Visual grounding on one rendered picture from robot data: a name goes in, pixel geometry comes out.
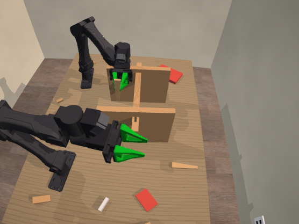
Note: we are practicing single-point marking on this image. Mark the brown wooden board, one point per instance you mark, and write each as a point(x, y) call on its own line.
point(155, 124)
point(154, 85)

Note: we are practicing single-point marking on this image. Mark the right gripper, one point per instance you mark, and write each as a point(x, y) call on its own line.
point(114, 140)

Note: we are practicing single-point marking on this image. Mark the red flat block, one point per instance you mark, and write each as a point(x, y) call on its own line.
point(174, 76)
point(146, 199)

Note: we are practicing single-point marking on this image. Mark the small white rectangular block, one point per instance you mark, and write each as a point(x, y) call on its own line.
point(103, 204)

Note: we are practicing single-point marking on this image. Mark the orange rectangular block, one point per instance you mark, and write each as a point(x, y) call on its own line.
point(41, 199)

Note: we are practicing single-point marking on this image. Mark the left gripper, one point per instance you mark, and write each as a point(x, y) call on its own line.
point(124, 74)

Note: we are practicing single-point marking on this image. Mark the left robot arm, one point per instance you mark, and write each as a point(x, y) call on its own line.
point(113, 56)

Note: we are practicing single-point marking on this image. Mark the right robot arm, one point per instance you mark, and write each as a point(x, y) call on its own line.
point(89, 129)

